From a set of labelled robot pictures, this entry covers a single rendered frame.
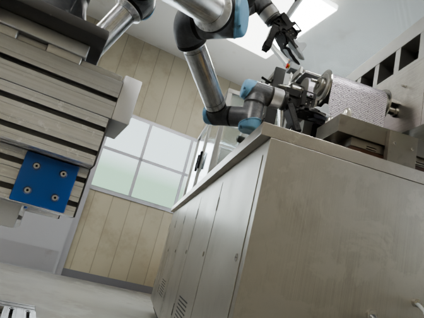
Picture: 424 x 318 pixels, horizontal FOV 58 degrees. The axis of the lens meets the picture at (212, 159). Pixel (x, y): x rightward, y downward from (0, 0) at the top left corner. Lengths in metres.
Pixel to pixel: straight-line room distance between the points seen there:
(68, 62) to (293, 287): 0.76
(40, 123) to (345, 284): 0.85
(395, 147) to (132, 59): 4.26
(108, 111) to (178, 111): 4.47
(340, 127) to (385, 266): 0.43
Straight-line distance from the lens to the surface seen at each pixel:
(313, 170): 1.12
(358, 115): 1.56
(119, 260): 4.79
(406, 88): 1.75
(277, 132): 1.10
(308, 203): 1.09
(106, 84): 0.72
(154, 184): 4.86
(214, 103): 1.34
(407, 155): 1.35
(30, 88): 0.71
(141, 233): 4.83
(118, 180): 4.76
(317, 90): 1.58
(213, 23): 1.05
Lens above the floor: 0.48
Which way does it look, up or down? 15 degrees up
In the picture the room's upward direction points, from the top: 14 degrees clockwise
